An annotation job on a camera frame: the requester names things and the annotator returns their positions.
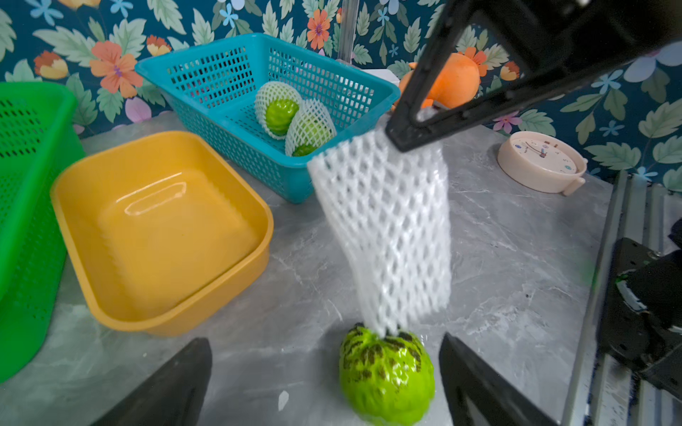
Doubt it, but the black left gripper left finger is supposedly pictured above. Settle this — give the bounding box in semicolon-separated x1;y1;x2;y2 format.
95;337;212;425

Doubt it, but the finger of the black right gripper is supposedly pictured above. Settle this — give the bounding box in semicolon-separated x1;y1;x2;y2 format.
385;1;681;153

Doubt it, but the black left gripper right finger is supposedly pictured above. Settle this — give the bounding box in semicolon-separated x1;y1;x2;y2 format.
439;333;557;425

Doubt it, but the dark speckled custard apple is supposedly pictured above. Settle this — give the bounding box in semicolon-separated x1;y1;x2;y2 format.
339;323;435;425

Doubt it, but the light green custard apple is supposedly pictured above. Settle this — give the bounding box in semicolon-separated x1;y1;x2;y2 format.
265;99;299;137

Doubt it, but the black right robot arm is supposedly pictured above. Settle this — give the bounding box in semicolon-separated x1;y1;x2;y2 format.
386;1;681;396

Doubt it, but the orange toy duck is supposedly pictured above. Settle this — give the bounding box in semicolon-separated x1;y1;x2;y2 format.
421;53;481;108

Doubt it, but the round beige clock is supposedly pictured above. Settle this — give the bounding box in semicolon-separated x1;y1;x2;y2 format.
497;131;588;196

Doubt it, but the yellow plastic tub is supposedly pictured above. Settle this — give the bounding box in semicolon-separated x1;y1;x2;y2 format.
51;131;275;337

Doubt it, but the green plastic basket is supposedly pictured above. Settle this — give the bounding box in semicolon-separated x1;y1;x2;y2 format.
1;82;85;381

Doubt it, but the teal plastic basket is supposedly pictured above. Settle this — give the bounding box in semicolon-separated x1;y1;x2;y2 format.
135;33;400;204

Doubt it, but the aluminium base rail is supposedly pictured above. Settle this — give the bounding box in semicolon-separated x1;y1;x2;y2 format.
561;171;681;425

